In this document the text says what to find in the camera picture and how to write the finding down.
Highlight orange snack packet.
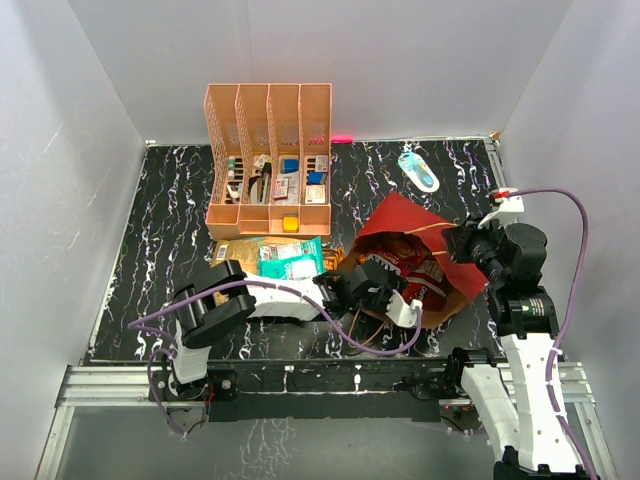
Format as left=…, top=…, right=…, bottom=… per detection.
left=322, top=245, right=345, bottom=271

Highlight white red label packet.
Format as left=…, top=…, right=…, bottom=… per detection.
left=273, top=173, right=299, bottom=205

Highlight yellow grey stamp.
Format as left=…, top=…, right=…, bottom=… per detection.
left=282, top=215, right=299, bottom=233

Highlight blue grey eraser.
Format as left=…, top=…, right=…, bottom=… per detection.
left=307, top=171, right=328, bottom=185
left=280, top=158, right=299, bottom=174

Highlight white red small box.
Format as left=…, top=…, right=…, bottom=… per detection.
left=314, top=155, right=329, bottom=172

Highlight gold snack packet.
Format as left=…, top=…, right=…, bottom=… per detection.
left=209, top=236, right=321, bottom=306

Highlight blue grey eraser back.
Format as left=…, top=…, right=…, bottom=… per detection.
left=280, top=158, right=299, bottom=174

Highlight blue white packaged item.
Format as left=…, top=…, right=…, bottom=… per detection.
left=398, top=152, right=440, bottom=193

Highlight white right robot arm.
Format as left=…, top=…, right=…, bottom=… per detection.
left=443, top=218, right=598, bottom=479

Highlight blue grey eraser right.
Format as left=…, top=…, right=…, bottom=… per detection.
left=307, top=171, right=328, bottom=185

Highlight red orange candy bag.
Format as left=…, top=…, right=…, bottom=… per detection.
left=358, top=247, right=424, bottom=278

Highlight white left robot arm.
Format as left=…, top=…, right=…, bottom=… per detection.
left=166, top=260, right=421, bottom=399

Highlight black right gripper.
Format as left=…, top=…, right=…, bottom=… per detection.
left=441, top=212, right=507, bottom=284

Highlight white glue stick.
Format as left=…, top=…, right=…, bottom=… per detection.
left=227, top=156, right=236, bottom=180

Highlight grey black stapler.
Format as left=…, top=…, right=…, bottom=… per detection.
left=249, top=163, right=272, bottom=204

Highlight red brown paper bag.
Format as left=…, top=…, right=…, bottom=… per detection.
left=338, top=193, right=486, bottom=329

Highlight peach plastic desk organizer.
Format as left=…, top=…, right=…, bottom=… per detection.
left=204, top=83, right=332, bottom=240

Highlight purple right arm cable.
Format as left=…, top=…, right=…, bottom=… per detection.
left=509, top=187, right=601, bottom=480

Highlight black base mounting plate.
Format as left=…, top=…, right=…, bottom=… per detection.
left=148, top=358, right=476, bottom=429

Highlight white flat box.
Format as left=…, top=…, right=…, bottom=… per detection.
left=305, top=184, right=327, bottom=205

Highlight teal white snack packet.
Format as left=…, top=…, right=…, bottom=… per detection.
left=258, top=237, right=325, bottom=280

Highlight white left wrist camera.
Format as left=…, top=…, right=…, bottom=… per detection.
left=386, top=291, right=423, bottom=328

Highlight small red snack packet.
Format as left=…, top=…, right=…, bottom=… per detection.
left=375, top=232, right=430, bottom=258

